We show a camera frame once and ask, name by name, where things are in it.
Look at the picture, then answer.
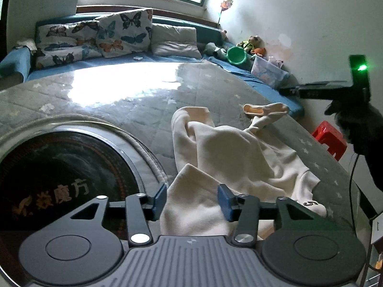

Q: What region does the beige cushion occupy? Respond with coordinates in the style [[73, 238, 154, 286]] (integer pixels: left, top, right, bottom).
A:
[[150, 24, 202, 59]]

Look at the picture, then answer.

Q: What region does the long butterfly print cushion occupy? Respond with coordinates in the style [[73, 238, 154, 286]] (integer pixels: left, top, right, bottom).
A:
[[36, 20, 104, 69]]

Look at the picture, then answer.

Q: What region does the green plastic bucket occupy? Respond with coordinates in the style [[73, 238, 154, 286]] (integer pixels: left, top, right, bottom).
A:
[[226, 47, 250, 66]]

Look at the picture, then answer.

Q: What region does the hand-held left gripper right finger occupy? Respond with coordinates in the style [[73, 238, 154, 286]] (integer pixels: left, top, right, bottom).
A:
[[217, 184, 319, 247]]

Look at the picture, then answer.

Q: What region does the cream sweatshirt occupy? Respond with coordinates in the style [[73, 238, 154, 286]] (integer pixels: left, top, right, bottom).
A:
[[160, 103, 328, 241]]

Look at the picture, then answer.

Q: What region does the plush toy with green vest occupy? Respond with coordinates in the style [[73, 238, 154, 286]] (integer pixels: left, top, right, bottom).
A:
[[241, 36, 264, 53]]

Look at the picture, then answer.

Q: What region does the grey white plush toy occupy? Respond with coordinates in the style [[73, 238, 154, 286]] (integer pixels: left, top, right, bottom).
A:
[[205, 42, 228, 60]]

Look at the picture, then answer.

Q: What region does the grey quilted star table cover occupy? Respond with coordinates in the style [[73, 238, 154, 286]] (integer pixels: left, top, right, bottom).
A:
[[0, 60, 374, 287]]

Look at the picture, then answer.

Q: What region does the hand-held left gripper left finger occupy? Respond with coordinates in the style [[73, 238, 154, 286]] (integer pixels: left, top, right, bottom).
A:
[[69, 182, 168, 246]]

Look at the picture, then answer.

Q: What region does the blue armrest towel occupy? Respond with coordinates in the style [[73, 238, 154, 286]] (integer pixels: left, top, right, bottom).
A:
[[0, 48, 32, 83]]

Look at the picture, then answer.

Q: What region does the teal sofa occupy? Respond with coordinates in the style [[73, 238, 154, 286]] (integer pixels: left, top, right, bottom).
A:
[[0, 13, 304, 118]]

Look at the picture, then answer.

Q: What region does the small pale patterned cloth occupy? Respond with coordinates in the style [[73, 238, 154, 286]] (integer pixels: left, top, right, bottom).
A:
[[13, 38, 38, 51]]

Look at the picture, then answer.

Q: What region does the black round induction cooktop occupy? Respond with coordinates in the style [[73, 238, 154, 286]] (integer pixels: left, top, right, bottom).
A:
[[0, 127, 158, 287]]

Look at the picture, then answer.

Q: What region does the square butterfly print cushion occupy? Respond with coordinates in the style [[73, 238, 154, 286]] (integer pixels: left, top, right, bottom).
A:
[[95, 9, 154, 59]]

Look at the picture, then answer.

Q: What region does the clear plastic storage box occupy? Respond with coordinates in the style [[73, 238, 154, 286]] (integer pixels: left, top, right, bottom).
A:
[[251, 55, 290, 87]]

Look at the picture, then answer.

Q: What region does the black cable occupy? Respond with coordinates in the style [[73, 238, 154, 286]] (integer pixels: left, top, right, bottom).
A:
[[349, 152, 379, 276]]

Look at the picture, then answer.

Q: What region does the person's right forearm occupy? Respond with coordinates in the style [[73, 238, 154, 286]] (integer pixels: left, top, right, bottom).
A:
[[335, 103, 383, 192]]

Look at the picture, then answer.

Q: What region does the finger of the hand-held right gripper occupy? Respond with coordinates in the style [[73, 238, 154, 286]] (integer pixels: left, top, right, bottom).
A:
[[280, 80, 356, 100]]

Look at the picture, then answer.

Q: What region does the colourful pinwheel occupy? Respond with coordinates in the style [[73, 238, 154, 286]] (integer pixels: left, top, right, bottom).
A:
[[218, 0, 234, 26]]

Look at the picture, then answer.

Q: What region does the red plastic stool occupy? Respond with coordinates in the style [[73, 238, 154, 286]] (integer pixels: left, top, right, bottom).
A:
[[311, 121, 348, 160]]

